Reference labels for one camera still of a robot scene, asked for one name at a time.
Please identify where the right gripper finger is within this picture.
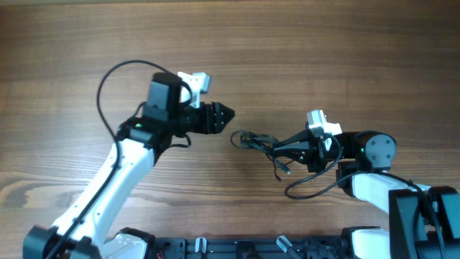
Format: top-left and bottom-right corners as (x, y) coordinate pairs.
(280, 129), (311, 145)
(273, 142), (311, 164)

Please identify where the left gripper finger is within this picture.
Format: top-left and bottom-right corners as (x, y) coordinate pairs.
(211, 102), (235, 122)
(211, 117), (232, 134)

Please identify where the black usb cable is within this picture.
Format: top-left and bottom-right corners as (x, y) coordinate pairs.
(229, 129), (293, 182)

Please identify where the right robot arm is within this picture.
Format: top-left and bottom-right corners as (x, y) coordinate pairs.
(269, 130), (459, 258)

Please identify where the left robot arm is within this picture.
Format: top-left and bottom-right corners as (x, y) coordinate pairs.
(22, 72), (235, 258)

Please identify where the right camera black cable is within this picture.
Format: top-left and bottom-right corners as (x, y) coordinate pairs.
(284, 135), (446, 259)

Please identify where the camera black cable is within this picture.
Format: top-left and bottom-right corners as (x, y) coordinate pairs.
(284, 135), (446, 259)
(42, 59), (173, 259)

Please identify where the left camera black cable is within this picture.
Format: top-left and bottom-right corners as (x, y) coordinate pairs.
(42, 59), (173, 259)

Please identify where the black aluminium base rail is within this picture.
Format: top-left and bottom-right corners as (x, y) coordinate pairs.
(153, 236), (349, 259)

